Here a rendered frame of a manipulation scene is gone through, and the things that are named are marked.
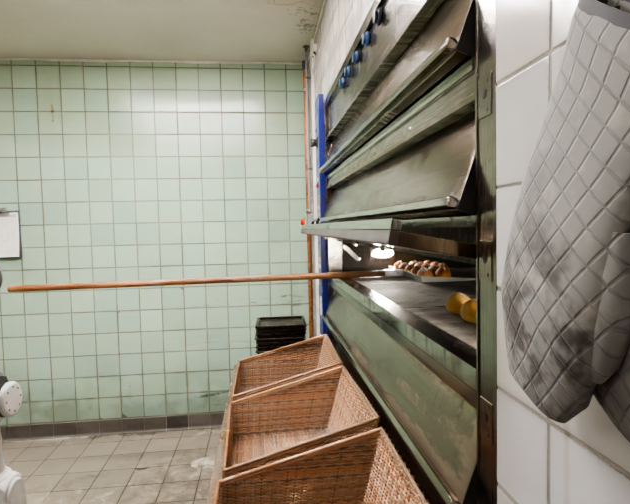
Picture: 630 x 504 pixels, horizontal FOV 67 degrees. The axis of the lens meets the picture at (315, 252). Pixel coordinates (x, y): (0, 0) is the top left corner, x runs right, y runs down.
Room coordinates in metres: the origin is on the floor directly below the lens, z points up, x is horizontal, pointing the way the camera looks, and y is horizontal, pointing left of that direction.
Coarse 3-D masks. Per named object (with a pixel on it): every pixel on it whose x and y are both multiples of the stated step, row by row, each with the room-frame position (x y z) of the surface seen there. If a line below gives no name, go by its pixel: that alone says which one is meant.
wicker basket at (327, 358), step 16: (320, 336) 2.53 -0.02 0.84; (272, 352) 2.51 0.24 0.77; (288, 352) 2.52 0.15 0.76; (304, 352) 2.52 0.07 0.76; (320, 352) 2.53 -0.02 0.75; (336, 352) 2.16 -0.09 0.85; (240, 368) 2.49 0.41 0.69; (256, 368) 2.50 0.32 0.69; (272, 368) 2.51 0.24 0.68; (288, 368) 2.52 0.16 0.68; (304, 368) 2.52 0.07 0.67; (320, 368) 1.99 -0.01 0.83; (240, 384) 2.42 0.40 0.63; (256, 384) 2.50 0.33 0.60; (272, 384) 1.97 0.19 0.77; (304, 384) 1.99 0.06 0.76; (320, 384) 1.99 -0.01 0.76; (336, 384) 1.99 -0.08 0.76
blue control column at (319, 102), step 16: (320, 96) 2.66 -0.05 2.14; (320, 112) 2.66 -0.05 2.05; (320, 128) 2.66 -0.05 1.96; (320, 144) 2.65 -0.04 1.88; (320, 160) 2.65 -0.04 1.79; (320, 176) 2.65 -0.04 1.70; (320, 192) 2.65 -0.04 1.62; (320, 208) 2.66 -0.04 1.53; (320, 288) 2.73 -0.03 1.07; (320, 320) 2.76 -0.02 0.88
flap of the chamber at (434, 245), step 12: (348, 240) 1.80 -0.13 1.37; (360, 240) 1.01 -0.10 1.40; (372, 240) 0.90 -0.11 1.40; (384, 240) 0.81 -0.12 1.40; (396, 240) 0.79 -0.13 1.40; (408, 240) 0.79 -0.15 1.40; (420, 240) 0.79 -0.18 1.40; (432, 240) 0.80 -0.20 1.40; (444, 240) 0.80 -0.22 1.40; (432, 252) 0.90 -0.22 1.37; (444, 252) 0.80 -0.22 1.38; (456, 252) 0.80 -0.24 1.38; (468, 252) 0.80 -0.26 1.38
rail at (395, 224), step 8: (312, 224) 2.03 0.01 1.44; (320, 224) 1.75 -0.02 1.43; (328, 224) 1.53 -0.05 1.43; (336, 224) 1.37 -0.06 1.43; (344, 224) 1.23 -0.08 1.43; (352, 224) 1.12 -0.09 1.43; (360, 224) 1.03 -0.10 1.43; (368, 224) 0.95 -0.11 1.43; (376, 224) 0.89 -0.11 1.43; (384, 224) 0.83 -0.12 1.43; (392, 224) 0.79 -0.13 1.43; (400, 224) 0.79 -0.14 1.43
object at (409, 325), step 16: (352, 288) 1.91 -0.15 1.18; (368, 288) 1.87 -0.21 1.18; (368, 304) 1.62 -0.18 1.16; (384, 304) 1.48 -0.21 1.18; (384, 320) 1.41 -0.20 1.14; (400, 320) 1.24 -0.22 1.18; (416, 320) 1.22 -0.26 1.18; (416, 336) 1.11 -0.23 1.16; (432, 336) 1.04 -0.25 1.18; (448, 336) 1.04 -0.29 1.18; (432, 352) 1.01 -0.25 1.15; (448, 352) 0.92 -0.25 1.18; (464, 352) 0.91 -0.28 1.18; (448, 368) 0.92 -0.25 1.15; (464, 368) 0.85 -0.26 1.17
